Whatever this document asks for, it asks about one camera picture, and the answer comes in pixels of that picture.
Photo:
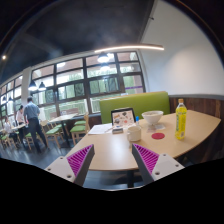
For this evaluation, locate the black pendant lamps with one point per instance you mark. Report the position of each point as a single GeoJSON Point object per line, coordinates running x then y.
{"type": "Point", "coordinates": [103, 58]}

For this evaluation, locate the small dark box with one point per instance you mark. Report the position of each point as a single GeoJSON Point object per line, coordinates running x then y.
{"type": "Point", "coordinates": [117, 130]}

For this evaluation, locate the yellow drink bottle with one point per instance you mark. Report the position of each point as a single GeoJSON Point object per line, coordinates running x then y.
{"type": "Point", "coordinates": [180, 124]}

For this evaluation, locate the small blue-capped bottle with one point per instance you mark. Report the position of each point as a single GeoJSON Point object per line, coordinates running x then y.
{"type": "Point", "coordinates": [137, 120]}

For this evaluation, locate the white bowl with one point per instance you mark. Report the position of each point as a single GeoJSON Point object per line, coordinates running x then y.
{"type": "Point", "coordinates": [152, 117]}

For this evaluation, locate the wooden chairs with green seats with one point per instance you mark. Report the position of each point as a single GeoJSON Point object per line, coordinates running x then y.
{"type": "Point", "coordinates": [78, 128]}

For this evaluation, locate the black-framed window wall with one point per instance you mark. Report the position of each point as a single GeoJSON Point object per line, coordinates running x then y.
{"type": "Point", "coordinates": [103, 85]}

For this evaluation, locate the white paper sheet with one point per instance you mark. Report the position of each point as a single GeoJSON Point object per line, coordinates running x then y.
{"type": "Point", "coordinates": [99, 129]}

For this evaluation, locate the wooden dining table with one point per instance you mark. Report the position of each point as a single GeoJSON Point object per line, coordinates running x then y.
{"type": "Point", "coordinates": [63, 117]}

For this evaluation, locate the green upholstered bench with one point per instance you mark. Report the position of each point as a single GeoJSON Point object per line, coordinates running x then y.
{"type": "Point", "coordinates": [146, 101]}

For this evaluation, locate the clear pink sachet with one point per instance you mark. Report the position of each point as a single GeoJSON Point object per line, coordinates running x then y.
{"type": "Point", "coordinates": [151, 129]}

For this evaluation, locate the white ribbed mug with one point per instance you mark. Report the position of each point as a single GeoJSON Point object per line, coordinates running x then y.
{"type": "Point", "coordinates": [134, 134]}

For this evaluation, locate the long linear ceiling light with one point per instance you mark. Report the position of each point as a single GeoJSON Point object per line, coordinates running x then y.
{"type": "Point", "coordinates": [133, 47]}

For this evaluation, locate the flat round red coaster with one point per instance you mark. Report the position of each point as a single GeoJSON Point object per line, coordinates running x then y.
{"type": "Point", "coordinates": [158, 136]}

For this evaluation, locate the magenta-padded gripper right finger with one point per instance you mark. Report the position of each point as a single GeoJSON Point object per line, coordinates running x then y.
{"type": "Point", "coordinates": [166, 166]}

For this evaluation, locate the black-framed picture stand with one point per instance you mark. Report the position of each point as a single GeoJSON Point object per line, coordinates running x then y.
{"type": "Point", "coordinates": [123, 117]}

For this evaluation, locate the white sachet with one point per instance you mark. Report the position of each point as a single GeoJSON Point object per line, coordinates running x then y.
{"type": "Point", "coordinates": [160, 127]}

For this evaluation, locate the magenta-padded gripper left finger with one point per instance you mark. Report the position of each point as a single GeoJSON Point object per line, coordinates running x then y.
{"type": "Point", "coordinates": [59, 168]}

